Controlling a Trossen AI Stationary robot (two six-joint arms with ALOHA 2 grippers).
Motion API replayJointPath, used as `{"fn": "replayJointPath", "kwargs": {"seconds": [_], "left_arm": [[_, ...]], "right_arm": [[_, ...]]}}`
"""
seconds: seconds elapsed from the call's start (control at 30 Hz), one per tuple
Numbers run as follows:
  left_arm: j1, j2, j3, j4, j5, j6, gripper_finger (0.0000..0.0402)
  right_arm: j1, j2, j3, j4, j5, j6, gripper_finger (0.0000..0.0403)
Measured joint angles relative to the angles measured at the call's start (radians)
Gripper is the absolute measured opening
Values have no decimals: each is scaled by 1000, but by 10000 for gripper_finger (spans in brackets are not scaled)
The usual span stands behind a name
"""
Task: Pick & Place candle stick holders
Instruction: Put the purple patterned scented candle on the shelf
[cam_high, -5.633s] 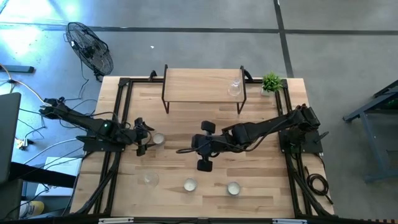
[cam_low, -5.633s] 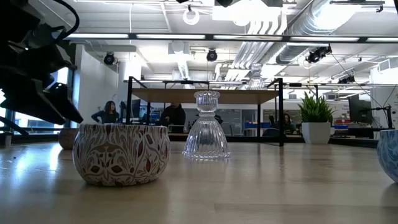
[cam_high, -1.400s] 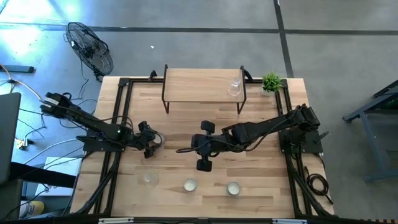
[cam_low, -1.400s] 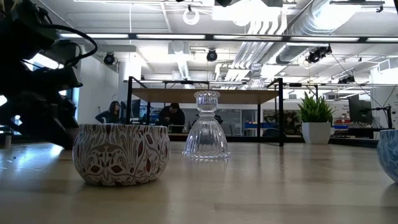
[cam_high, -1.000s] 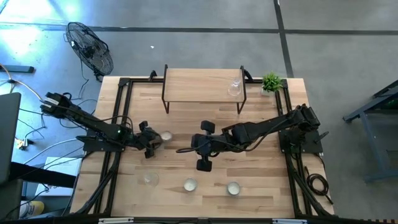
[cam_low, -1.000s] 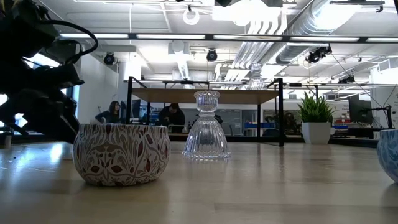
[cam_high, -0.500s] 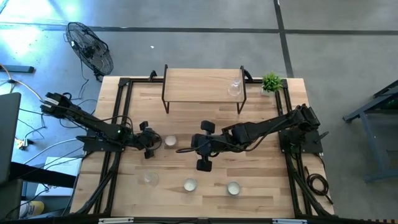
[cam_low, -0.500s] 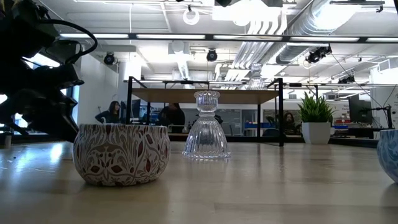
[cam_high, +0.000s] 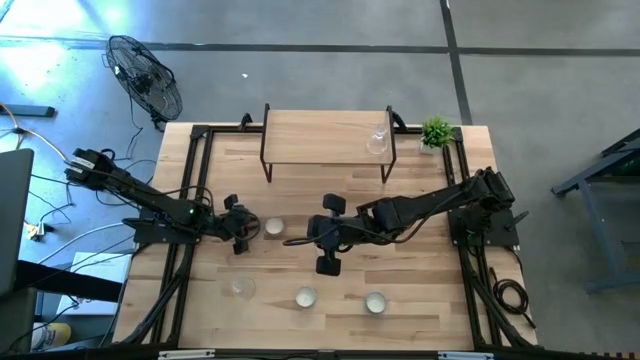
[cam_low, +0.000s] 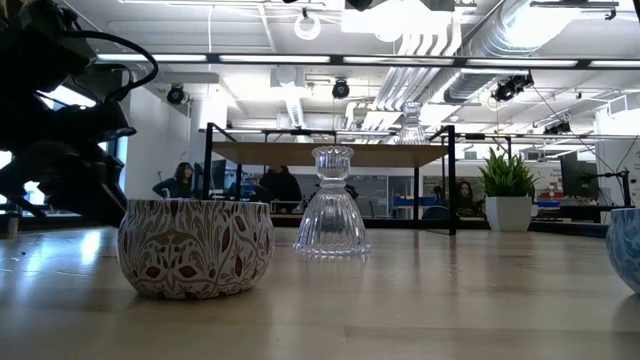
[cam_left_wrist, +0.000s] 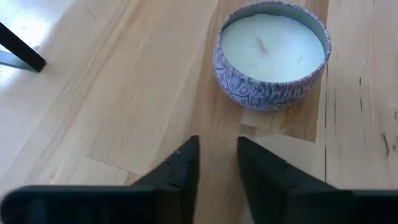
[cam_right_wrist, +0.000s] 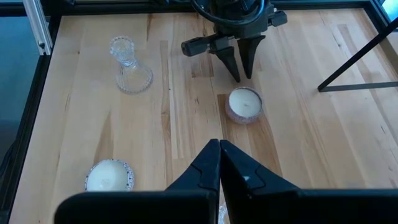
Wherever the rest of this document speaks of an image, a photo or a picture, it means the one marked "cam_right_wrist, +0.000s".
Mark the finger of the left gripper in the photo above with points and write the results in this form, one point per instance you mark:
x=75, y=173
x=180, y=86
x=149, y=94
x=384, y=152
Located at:
x=229, y=60
x=250, y=53

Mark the wooden riser shelf black frame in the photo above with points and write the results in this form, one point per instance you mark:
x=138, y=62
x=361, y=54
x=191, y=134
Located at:
x=357, y=86

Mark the silver aluminium extrusion post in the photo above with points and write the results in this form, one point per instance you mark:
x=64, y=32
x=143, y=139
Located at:
x=37, y=28

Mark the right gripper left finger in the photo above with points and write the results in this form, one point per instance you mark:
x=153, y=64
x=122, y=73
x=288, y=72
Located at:
x=186, y=202

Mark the beige speckled candle tin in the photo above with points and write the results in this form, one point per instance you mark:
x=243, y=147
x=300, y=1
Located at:
x=244, y=104

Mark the black metal table frame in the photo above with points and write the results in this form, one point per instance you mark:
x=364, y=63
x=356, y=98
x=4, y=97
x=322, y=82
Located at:
x=124, y=7

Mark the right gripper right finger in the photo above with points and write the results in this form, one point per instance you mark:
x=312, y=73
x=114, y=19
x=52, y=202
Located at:
x=264, y=202

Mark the white floral patterned candle tin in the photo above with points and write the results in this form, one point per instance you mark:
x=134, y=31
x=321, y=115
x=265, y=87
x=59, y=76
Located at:
x=109, y=175

